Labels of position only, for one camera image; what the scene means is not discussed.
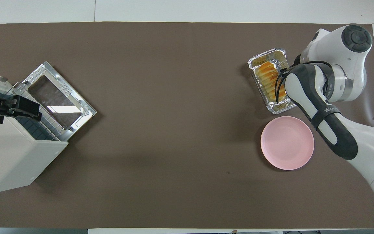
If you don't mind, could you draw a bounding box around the aluminium foil tray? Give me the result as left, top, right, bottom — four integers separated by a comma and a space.
247, 48, 297, 115

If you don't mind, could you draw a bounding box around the sliced golden bread loaf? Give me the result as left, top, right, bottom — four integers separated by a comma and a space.
257, 61, 287, 102

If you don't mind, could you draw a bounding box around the glass oven door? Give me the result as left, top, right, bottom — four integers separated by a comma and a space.
21, 61, 97, 142

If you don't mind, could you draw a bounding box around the white toaster oven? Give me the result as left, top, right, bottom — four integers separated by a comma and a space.
0, 73, 69, 195

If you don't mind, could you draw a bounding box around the brown paper table mat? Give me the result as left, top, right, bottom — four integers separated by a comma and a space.
0, 22, 374, 229

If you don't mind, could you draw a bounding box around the pink round plate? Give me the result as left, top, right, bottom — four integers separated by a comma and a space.
260, 116, 315, 170

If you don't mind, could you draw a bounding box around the metal wire oven rack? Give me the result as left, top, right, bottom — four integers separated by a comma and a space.
12, 87, 72, 138

